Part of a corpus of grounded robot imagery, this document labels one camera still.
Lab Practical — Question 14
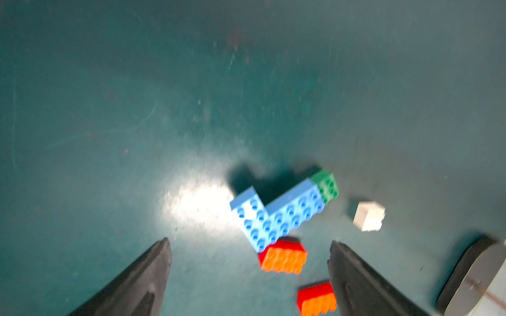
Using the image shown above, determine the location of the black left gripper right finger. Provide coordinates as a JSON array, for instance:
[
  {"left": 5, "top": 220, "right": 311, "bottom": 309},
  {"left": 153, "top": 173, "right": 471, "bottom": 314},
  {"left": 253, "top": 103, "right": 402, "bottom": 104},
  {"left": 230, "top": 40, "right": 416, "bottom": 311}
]
[{"left": 328, "top": 241, "right": 427, "bottom": 316}]

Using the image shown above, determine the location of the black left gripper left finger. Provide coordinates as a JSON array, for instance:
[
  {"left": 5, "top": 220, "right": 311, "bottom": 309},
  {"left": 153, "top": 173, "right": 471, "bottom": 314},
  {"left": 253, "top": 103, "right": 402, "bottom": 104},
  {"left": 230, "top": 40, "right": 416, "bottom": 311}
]
[{"left": 71, "top": 238, "right": 172, "bottom": 315}]

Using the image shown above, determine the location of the red lego brick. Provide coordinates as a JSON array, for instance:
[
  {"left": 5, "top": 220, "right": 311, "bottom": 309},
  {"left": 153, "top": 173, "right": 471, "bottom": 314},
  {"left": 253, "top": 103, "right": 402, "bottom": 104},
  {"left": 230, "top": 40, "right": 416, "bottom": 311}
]
[
  {"left": 297, "top": 282, "right": 337, "bottom": 316},
  {"left": 258, "top": 240, "right": 308, "bottom": 275}
]

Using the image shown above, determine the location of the long green lego brick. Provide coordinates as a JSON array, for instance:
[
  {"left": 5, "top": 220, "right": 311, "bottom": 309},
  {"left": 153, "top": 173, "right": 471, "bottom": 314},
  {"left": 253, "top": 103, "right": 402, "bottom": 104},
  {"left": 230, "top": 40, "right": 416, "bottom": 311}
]
[{"left": 310, "top": 169, "right": 339, "bottom": 205}]

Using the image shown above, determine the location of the blue lego brick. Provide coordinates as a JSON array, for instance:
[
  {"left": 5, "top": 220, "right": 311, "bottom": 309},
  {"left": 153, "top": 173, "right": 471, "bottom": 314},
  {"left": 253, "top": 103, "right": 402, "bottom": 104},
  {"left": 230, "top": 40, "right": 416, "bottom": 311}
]
[
  {"left": 266, "top": 178, "right": 325, "bottom": 239},
  {"left": 230, "top": 186, "right": 279, "bottom": 253}
]

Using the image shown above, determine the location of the small white lego brick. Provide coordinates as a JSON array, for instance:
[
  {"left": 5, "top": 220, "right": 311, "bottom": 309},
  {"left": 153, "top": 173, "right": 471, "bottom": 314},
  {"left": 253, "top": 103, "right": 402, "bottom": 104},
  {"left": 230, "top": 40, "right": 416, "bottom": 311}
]
[{"left": 353, "top": 201, "right": 386, "bottom": 232}]

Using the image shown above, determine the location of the dark oval stand base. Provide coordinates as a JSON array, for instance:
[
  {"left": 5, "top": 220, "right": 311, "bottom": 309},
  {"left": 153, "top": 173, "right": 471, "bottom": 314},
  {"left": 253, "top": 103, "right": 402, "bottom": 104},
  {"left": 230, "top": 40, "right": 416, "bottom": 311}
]
[{"left": 436, "top": 235, "right": 505, "bottom": 315}]

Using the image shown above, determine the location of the green table mat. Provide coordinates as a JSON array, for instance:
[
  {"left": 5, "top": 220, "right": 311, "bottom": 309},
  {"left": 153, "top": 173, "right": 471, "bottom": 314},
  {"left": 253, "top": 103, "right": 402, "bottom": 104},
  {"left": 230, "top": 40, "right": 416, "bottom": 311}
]
[{"left": 1, "top": 1, "right": 505, "bottom": 315}]

